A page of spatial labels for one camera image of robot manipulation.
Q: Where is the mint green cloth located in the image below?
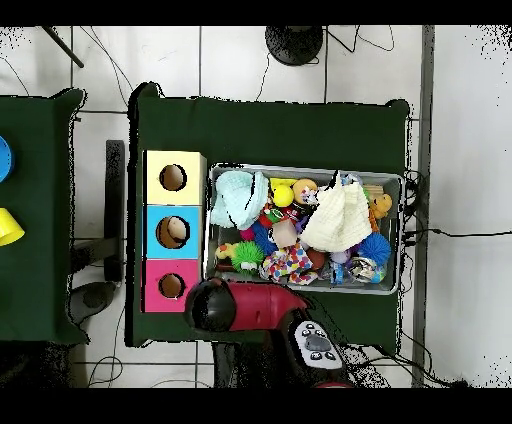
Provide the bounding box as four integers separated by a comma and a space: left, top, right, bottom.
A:
209, 170, 270, 231

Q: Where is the silver mesh bin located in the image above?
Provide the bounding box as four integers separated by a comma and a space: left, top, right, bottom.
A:
202, 162, 404, 296

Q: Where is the wooden three-hole box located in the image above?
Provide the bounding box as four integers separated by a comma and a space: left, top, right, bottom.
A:
142, 149, 208, 314

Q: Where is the yellow ball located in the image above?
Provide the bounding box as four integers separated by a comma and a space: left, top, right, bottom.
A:
272, 184, 296, 208

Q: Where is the beige cardboard block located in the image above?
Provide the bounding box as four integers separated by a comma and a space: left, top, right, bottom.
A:
271, 218, 299, 250

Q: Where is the green spiky ball toy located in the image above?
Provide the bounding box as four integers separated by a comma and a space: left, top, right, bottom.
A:
230, 240, 266, 277

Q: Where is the toy burger bun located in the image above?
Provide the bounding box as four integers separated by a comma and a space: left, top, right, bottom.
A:
292, 178, 319, 205

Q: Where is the polka dot cloth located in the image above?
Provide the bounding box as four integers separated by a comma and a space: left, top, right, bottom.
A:
258, 242, 319, 286

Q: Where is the cream white cloth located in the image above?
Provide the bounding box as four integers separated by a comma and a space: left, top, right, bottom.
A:
299, 171, 374, 254

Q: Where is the blue spiky ball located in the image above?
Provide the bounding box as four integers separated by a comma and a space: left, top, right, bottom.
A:
356, 232, 392, 267

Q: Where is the orange plush toy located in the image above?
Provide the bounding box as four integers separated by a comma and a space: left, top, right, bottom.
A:
367, 193, 394, 220

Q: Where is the black upright panel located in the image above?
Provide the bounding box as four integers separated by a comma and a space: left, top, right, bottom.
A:
103, 139, 126, 283

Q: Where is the black round stand base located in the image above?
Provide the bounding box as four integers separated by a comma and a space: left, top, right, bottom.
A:
264, 25, 324, 67

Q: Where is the dark green side tablecloth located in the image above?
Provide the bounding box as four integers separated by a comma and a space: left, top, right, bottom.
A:
0, 87, 90, 345

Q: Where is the yellow cup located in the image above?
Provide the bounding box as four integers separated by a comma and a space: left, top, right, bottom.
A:
0, 207, 26, 248

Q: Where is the black rod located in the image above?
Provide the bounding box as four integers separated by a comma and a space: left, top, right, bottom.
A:
41, 25, 85, 69

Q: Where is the blue cup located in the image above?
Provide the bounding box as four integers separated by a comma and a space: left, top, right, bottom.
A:
0, 135, 16, 184

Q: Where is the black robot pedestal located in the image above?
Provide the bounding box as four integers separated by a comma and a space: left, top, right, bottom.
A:
211, 341, 313, 388

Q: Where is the black cable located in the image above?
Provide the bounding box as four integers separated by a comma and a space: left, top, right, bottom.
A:
403, 227, 512, 238

